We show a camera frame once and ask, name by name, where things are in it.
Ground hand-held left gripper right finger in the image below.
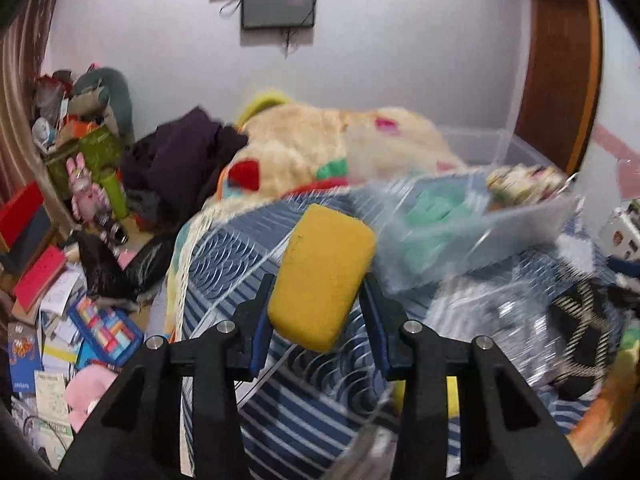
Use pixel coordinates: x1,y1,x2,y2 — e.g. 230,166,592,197
359,275,585,480

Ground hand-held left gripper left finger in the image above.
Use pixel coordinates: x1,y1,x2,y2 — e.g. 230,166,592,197
59,274,276,480

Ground yellow sponge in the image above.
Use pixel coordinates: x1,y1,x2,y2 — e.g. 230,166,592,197
267,204,377,353

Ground clear plastic storage bin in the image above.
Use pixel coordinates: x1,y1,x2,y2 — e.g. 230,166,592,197
345,127,581,293

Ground blue striped blanket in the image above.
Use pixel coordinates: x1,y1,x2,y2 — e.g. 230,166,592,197
172,192,616,480

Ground green cloth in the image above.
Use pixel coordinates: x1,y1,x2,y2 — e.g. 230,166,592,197
402,187,481,271

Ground blue pencil case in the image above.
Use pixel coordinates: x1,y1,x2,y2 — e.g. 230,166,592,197
67,296,147,368

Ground black bag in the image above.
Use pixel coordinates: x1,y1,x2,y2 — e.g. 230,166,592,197
75,232,176,311

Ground cream fluffy blanket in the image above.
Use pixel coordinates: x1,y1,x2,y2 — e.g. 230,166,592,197
217,89,468,206

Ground dark purple clothes pile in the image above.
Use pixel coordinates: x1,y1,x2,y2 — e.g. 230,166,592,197
120,106,250,226

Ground green bottle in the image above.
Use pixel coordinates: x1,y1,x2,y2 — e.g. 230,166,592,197
100,170,131,221

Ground black patterned cloth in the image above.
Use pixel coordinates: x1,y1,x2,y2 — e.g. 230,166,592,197
542,280,632,401

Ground pink bunny plush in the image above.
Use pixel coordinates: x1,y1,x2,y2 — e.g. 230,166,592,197
66,154,112,223

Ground red book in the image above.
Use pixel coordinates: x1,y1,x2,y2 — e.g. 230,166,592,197
12,246,68,313

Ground green cardboard box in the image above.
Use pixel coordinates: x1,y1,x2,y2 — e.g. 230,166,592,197
42,125,125,201

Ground grey stuffed toy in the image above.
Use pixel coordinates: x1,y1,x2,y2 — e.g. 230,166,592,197
67,66,136,143

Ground wooden headboard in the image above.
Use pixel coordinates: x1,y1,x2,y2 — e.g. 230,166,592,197
487,0,603,176

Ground striped curtain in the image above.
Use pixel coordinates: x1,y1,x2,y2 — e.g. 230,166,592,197
0,0,83,201

